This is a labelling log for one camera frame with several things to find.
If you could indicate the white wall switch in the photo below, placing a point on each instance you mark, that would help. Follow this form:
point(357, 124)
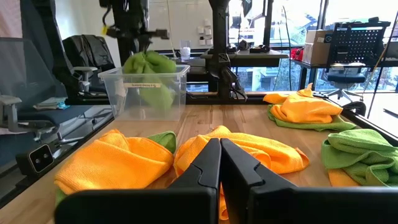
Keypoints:
point(201, 30)
point(202, 41)
point(209, 41)
point(207, 22)
point(208, 31)

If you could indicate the grey mesh office chair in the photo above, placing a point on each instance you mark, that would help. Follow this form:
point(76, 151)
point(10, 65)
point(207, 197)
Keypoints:
point(46, 116)

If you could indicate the black crate on cart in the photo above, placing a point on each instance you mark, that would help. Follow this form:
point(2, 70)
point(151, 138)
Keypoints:
point(357, 43)

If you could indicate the brown cardboard box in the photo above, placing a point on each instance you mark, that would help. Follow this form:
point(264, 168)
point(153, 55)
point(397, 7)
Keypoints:
point(317, 36)

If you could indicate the orange microfiber towel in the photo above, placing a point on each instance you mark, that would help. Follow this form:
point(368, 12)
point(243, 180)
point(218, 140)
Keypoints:
point(264, 149)
point(304, 109)
point(340, 179)
point(109, 161)

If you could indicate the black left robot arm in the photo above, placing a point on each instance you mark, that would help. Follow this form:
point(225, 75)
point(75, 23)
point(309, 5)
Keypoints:
point(127, 15)

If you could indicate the black headphones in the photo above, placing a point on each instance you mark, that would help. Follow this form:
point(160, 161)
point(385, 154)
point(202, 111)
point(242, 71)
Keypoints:
point(244, 45)

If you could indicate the clear plastic cup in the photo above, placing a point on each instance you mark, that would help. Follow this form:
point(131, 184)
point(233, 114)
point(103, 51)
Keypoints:
point(185, 51)

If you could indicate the grey desk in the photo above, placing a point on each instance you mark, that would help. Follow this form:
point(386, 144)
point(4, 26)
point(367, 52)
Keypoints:
point(264, 57)

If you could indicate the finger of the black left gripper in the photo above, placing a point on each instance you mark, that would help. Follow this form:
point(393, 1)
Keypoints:
point(141, 46)
point(149, 45)

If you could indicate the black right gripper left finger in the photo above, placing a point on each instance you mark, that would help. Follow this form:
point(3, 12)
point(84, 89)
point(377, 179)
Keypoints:
point(140, 205)

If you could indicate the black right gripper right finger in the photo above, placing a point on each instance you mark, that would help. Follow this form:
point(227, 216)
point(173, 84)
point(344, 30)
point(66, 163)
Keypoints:
point(311, 205)

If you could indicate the clear plastic bin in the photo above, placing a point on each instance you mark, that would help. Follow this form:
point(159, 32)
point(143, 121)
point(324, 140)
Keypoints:
point(109, 93)

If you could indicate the stack of papers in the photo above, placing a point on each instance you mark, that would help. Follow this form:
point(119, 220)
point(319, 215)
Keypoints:
point(49, 104)

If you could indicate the black office chair with jacket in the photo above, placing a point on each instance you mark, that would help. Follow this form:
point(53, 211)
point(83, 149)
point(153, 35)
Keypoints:
point(90, 49)

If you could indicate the black swivel chair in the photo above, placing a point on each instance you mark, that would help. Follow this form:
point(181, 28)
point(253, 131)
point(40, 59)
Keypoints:
point(345, 77)

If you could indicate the black table-level camera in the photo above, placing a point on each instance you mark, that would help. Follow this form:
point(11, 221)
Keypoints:
point(38, 160)

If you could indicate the red item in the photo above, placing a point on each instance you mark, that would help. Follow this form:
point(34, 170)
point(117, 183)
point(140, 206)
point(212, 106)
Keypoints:
point(297, 54)

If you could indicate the black desk device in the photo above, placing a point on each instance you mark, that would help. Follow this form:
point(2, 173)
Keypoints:
point(260, 49)

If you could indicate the green microfiber towel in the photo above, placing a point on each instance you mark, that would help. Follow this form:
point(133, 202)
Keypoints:
point(335, 126)
point(357, 149)
point(164, 140)
point(155, 62)

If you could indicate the white cardboard box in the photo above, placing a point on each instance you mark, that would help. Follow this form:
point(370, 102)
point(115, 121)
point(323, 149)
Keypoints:
point(315, 53)

